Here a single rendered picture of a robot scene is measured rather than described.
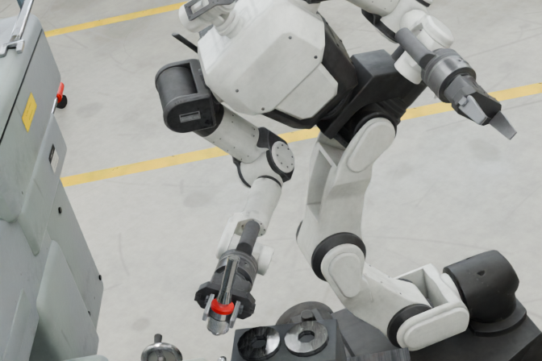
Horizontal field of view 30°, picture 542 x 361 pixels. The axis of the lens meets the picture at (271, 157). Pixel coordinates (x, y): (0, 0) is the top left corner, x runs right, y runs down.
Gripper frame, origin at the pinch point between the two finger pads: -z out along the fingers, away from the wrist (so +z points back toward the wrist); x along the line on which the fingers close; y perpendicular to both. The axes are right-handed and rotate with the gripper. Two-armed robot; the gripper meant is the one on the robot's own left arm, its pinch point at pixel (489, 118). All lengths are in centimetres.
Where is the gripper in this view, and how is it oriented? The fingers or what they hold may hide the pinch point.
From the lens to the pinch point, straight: 196.3
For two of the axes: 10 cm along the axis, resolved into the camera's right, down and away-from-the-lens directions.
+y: 5.9, -7.4, -3.3
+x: -6.9, -2.4, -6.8
